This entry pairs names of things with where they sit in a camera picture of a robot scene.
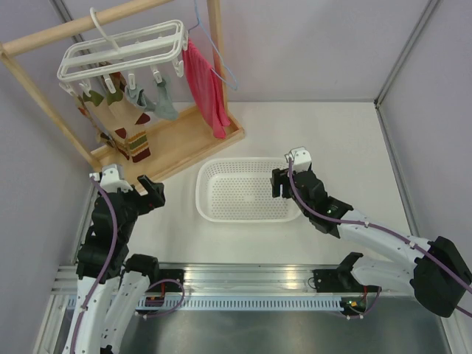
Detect beige striped sock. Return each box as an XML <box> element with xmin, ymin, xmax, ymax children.
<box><xmin>106</xmin><ymin>88</ymin><xmax>151</xmax><ymax>163</ymax></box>
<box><xmin>83</xmin><ymin>90</ymin><xmax>130</xmax><ymax>160</ymax></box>

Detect grey sock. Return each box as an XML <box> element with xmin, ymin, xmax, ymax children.
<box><xmin>154</xmin><ymin>79</ymin><xmax>178</xmax><ymax>121</ymax></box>
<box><xmin>125</xmin><ymin>85</ymin><xmax>156</xmax><ymax>112</ymax></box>

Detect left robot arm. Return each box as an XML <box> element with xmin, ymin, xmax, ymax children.
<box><xmin>63</xmin><ymin>176</ymin><xmax>165</xmax><ymax>353</ymax></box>

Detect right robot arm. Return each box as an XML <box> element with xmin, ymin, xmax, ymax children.
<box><xmin>271</xmin><ymin>168</ymin><xmax>471</xmax><ymax>318</ymax></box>

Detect white clip sock hanger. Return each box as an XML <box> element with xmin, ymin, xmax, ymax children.
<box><xmin>57</xmin><ymin>7</ymin><xmax>189</xmax><ymax>91</ymax></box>

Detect white perforated plastic basket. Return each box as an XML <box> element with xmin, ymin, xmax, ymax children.
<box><xmin>195</xmin><ymin>157</ymin><xmax>302</xmax><ymax>223</ymax></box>

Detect wooden clothes rack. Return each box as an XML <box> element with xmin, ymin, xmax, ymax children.
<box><xmin>1</xmin><ymin>16</ymin><xmax>245</xmax><ymax>181</ymax></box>

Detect argyle patterned sock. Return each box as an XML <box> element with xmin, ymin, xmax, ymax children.
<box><xmin>73</xmin><ymin>94</ymin><xmax>114</xmax><ymax>148</ymax></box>

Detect pink towel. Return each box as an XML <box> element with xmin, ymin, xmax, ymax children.
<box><xmin>182</xmin><ymin>39</ymin><xmax>230</xmax><ymax>139</ymax></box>

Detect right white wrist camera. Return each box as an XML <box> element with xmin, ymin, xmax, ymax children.
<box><xmin>285</xmin><ymin>147</ymin><xmax>312</xmax><ymax>173</ymax></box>

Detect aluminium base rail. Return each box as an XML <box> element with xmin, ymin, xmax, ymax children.
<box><xmin>51</xmin><ymin>261</ymin><xmax>417</xmax><ymax>296</ymax></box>

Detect white cable duct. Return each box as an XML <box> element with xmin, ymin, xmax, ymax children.
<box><xmin>136</xmin><ymin>295</ymin><xmax>344</xmax><ymax>311</ymax></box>

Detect blue wire hanger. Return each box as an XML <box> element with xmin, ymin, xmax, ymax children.
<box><xmin>187</xmin><ymin>0</ymin><xmax>239</xmax><ymax>91</ymax></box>

